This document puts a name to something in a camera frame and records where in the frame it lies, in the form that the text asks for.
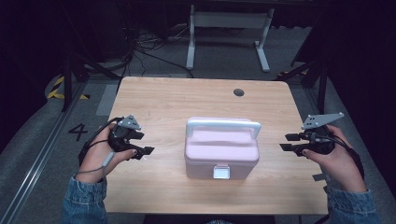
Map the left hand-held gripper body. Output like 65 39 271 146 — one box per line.
108 114 142 154

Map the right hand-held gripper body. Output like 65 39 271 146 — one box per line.
301 111 346 156

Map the person's right hand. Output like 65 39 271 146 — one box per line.
302 124 368 194

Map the person's left hand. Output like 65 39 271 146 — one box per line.
75 122 138 184

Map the grey tape piece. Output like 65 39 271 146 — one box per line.
311 172 332 183

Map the black tripod stand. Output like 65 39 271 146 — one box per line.
276 58 332 115
60 53 121 114

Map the yellow and black floor tape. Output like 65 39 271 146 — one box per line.
46 76 92 101

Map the grey cable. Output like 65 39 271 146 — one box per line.
76 151 117 175

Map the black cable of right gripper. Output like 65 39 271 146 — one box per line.
313 132 366 181

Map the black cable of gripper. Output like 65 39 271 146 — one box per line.
78 117 125 166
313 132 366 181

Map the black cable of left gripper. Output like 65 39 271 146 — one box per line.
78 117 125 166

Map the pink box with white handle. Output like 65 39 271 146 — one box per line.
183 116 262 181

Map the bundle of black floor cables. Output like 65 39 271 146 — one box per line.
120 26 194 79

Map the aluminium floor rail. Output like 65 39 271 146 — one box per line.
0 83 90 224

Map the white metal stand frame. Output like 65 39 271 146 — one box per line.
185 4 276 74

